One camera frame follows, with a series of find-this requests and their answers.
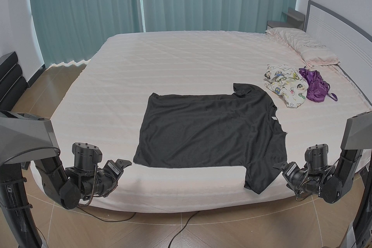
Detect purple garment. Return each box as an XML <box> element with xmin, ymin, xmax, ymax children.
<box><xmin>299</xmin><ymin>67</ymin><xmax>338</xmax><ymax>103</ymax></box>

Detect black T-shirt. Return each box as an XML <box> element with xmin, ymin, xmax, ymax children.
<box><xmin>133</xmin><ymin>83</ymin><xmax>288</xmax><ymax>195</ymax></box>

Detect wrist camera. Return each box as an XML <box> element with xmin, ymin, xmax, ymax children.
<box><xmin>65</xmin><ymin>142</ymin><xmax>103</xmax><ymax>180</ymax></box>
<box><xmin>304</xmin><ymin>145</ymin><xmax>329</xmax><ymax>176</ymax></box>

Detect bed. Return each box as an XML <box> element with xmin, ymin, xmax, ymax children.
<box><xmin>29</xmin><ymin>0</ymin><xmax>372</xmax><ymax>214</ymax></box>

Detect pale pink pillow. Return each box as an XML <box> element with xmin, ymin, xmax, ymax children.
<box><xmin>264</xmin><ymin>27</ymin><xmax>340</xmax><ymax>67</ymax></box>

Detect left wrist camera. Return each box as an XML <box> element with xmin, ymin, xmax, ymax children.
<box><xmin>65</xmin><ymin>142</ymin><xmax>103</xmax><ymax>180</ymax></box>

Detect black chest of drawers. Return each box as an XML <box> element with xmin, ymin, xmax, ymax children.
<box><xmin>0</xmin><ymin>52</ymin><xmax>28</xmax><ymax>111</ymax></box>

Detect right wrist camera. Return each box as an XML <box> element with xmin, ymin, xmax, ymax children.
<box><xmin>304</xmin><ymin>145</ymin><xmax>329</xmax><ymax>176</ymax></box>

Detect grey bedside table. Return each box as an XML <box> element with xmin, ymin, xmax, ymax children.
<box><xmin>267</xmin><ymin>7</ymin><xmax>306</xmax><ymax>31</ymax></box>

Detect white printed garment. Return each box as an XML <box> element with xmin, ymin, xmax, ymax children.
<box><xmin>263</xmin><ymin>63</ymin><xmax>309</xmax><ymax>109</ymax></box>

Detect black cable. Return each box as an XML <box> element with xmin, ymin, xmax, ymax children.
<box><xmin>77</xmin><ymin>206</ymin><xmax>137</xmax><ymax>223</ymax></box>
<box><xmin>1</xmin><ymin>147</ymin><xmax>60</xmax><ymax>166</ymax></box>
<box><xmin>168</xmin><ymin>210</ymin><xmax>201</xmax><ymax>248</ymax></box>

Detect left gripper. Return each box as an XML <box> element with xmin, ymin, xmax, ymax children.
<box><xmin>94</xmin><ymin>158</ymin><xmax>130</xmax><ymax>198</ymax></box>

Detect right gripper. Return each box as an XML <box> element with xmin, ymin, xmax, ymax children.
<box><xmin>280</xmin><ymin>162</ymin><xmax>306</xmax><ymax>193</ymax></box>

